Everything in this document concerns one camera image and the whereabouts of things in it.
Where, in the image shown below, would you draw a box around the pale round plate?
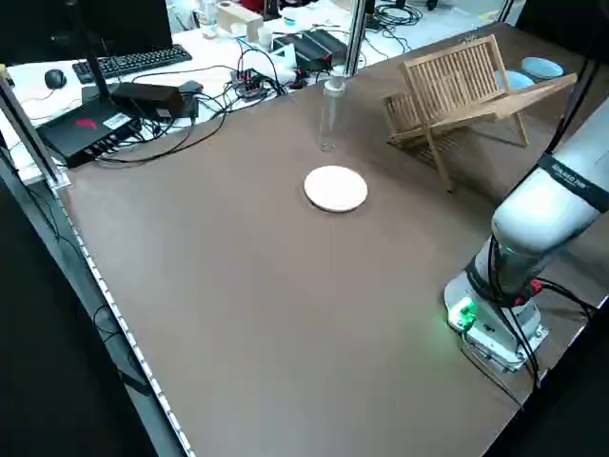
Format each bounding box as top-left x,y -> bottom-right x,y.
304,165 -> 368,213

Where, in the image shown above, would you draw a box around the blue round plate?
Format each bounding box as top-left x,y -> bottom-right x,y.
494,70 -> 537,91
521,56 -> 565,80

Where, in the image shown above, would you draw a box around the wooden dish rack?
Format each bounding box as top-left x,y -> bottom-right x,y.
383,33 -> 580,194

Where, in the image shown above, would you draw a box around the clear bottle white cap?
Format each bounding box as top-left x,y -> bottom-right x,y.
317,78 -> 347,153

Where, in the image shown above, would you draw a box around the usb hub red lights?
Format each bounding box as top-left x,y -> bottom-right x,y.
230,66 -> 267,99

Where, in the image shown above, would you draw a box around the black power supply unit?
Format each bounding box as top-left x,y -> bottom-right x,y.
273,29 -> 351,72

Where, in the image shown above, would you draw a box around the black power adapter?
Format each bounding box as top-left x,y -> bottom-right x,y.
111,81 -> 199,120

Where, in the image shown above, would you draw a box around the table edge light strip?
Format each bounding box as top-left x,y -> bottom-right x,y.
55,188 -> 196,457

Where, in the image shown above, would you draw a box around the pale wooden box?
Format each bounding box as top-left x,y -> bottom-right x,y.
216,2 -> 264,39

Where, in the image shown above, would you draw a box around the clear plastic drink bottle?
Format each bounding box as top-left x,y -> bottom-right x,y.
199,0 -> 218,39

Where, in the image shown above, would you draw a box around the black keyboard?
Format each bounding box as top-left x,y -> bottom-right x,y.
71,44 -> 194,80

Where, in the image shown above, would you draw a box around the black router red logo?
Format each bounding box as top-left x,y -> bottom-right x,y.
36,84 -> 144,169

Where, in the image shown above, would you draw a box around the black monitor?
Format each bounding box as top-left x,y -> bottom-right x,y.
0,0 -> 173,66

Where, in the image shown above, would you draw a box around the black desk cable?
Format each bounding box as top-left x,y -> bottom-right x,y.
92,102 -> 229,166

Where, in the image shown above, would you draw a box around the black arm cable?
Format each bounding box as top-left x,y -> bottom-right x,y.
484,232 -> 599,389

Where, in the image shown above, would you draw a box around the aluminium corner frame post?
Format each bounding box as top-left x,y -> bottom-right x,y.
0,66 -> 70,189

